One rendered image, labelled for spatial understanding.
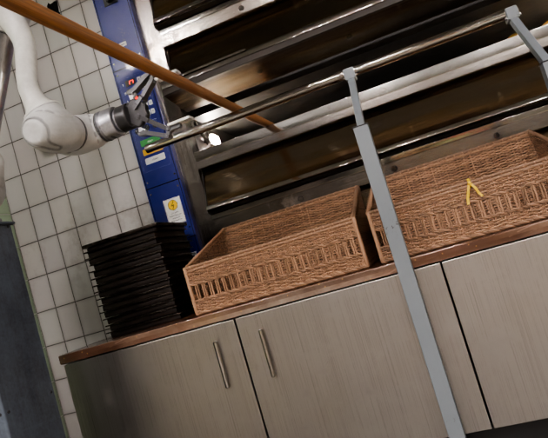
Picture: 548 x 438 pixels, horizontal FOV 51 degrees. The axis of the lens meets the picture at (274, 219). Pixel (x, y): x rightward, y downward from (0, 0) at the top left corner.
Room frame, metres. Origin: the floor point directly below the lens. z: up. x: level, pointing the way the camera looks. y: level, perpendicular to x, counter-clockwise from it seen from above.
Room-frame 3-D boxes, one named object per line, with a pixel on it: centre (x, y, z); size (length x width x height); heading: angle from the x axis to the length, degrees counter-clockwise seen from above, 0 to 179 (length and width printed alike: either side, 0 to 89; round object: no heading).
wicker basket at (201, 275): (1.91, -0.01, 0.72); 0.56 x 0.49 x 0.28; 76
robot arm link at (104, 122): (1.62, 0.37, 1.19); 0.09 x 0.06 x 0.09; 164
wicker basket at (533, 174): (1.76, -0.58, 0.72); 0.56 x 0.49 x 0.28; 74
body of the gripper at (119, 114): (1.60, 0.30, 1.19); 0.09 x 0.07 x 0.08; 74
